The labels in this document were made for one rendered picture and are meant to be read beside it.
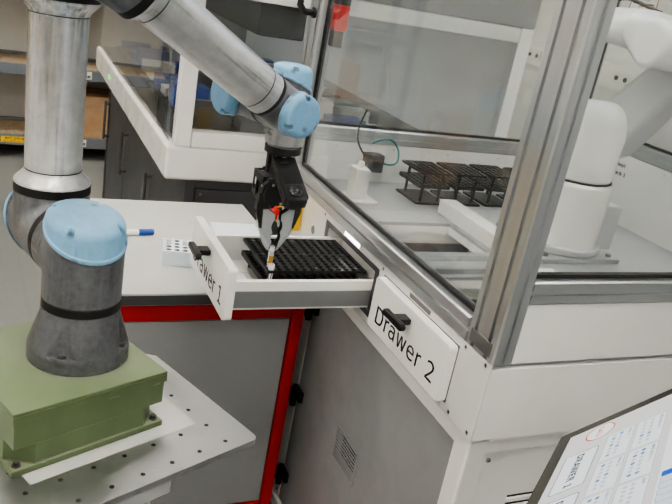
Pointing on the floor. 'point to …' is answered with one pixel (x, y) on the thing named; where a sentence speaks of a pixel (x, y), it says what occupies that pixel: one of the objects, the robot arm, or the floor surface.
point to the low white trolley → (209, 348)
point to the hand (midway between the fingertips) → (273, 245)
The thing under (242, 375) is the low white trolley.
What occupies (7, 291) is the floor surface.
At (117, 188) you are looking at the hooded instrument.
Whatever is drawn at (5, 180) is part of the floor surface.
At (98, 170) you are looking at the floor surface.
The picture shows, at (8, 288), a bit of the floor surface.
